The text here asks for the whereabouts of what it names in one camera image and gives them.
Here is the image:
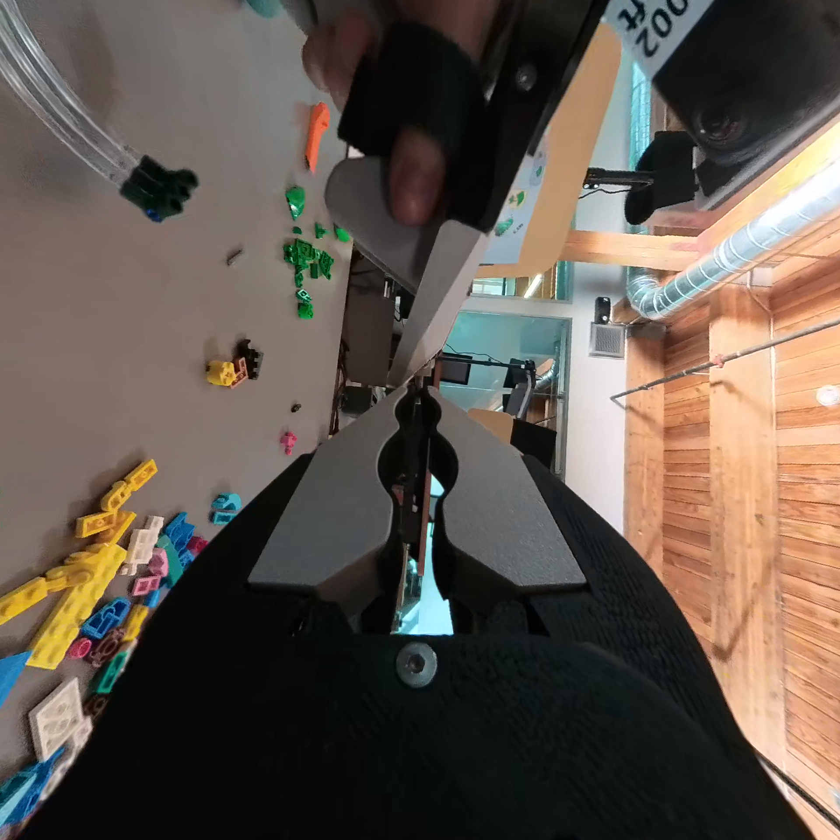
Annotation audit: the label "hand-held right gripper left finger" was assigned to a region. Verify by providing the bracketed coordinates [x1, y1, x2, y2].
[248, 386, 414, 632]

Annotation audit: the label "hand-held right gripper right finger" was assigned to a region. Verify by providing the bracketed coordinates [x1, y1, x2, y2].
[428, 386, 588, 635]

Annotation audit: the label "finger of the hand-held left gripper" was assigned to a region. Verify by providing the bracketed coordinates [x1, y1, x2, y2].
[387, 220, 490, 387]

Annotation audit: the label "dark green brick clear tubes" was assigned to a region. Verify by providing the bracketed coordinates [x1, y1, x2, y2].
[0, 0, 199, 223]

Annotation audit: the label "grey desk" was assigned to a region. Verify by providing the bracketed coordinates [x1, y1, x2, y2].
[0, 0, 358, 788]

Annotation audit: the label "person's left hand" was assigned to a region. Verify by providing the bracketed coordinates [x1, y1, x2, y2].
[302, 0, 500, 225]

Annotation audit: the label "tan book stand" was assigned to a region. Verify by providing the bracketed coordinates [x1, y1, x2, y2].
[467, 407, 519, 448]

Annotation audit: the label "open instruction booklet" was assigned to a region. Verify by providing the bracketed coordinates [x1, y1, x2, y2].
[492, 147, 549, 263]

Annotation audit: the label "pile of small green bricks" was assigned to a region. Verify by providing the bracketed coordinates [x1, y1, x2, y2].
[282, 187, 353, 322]

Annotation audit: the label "wooden book stand white base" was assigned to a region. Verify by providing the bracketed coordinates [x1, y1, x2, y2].
[472, 23, 623, 280]

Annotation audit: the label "orange brick separator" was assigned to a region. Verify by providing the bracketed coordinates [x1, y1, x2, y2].
[305, 101, 331, 173]

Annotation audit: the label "pile of colourful bricks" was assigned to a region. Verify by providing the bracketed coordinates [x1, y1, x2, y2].
[0, 458, 211, 840]

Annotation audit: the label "metal sprinkler pipe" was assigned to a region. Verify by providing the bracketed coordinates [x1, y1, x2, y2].
[610, 318, 840, 403]

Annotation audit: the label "wall vent grille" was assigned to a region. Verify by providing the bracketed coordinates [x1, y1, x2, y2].
[588, 322, 626, 360]

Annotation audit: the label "silver air duct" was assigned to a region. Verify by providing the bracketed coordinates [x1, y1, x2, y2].
[626, 157, 840, 322]

